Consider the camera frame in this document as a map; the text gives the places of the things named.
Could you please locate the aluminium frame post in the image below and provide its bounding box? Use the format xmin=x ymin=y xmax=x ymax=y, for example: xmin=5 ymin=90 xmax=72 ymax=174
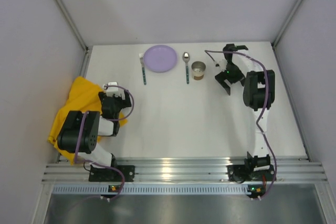
xmin=54 ymin=0 xmax=88 ymax=51
xmin=271 ymin=0 xmax=305 ymax=49

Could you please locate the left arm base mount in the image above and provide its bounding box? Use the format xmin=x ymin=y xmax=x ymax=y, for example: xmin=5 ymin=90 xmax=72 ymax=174
xmin=88 ymin=165 xmax=135 ymax=182

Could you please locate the purple plastic plate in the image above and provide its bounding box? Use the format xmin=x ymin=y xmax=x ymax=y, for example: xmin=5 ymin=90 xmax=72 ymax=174
xmin=143 ymin=45 xmax=177 ymax=72

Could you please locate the right aluminium frame post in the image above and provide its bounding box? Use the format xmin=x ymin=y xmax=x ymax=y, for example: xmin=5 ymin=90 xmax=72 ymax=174
xmin=271 ymin=0 xmax=305 ymax=49

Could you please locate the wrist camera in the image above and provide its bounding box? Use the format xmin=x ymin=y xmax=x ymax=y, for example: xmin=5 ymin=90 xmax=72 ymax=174
xmin=214 ymin=59 xmax=227 ymax=71
xmin=103 ymin=82 xmax=124 ymax=98

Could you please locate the yellow Pikachu cloth placemat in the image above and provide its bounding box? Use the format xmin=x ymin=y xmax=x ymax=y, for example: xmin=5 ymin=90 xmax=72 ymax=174
xmin=48 ymin=77 xmax=134 ymax=164

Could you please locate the aluminium front rail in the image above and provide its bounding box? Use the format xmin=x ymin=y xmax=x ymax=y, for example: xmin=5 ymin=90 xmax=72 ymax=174
xmin=42 ymin=157 xmax=328 ymax=184

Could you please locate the fork with green handle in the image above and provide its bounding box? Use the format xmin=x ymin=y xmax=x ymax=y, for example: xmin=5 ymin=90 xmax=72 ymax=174
xmin=139 ymin=53 xmax=146 ymax=85

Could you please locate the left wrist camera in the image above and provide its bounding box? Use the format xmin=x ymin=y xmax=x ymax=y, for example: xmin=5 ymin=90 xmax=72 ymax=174
xmin=103 ymin=82 xmax=124 ymax=98

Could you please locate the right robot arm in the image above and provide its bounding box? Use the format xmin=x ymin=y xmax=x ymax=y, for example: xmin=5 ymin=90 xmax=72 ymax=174
xmin=215 ymin=44 xmax=275 ymax=172

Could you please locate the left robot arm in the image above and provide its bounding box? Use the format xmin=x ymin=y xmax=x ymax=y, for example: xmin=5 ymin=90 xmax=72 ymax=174
xmin=57 ymin=91 xmax=132 ymax=169

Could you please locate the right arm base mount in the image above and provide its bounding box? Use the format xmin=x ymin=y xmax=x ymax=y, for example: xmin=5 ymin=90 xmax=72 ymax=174
xmin=227 ymin=155 xmax=275 ymax=184

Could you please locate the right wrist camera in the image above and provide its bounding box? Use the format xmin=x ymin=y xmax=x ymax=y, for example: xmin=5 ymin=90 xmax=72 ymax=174
xmin=214 ymin=59 xmax=227 ymax=71

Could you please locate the spoon with green handle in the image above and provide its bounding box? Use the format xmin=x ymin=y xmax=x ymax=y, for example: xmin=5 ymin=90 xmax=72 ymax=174
xmin=182 ymin=52 xmax=190 ymax=84

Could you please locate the small metal cup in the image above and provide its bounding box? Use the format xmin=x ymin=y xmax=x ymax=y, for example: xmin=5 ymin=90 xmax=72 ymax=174
xmin=191 ymin=61 xmax=206 ymax=80

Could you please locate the grey slotted cable duct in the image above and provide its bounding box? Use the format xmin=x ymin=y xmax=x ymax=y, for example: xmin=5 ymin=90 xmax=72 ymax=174
xmin=52 ymin=184 xmax=264 ymax=195

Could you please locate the left aluminium frame post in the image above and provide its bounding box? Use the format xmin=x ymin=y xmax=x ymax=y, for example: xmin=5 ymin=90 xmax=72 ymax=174
xmin=54 ymin=0 xmax=88 ymax=51

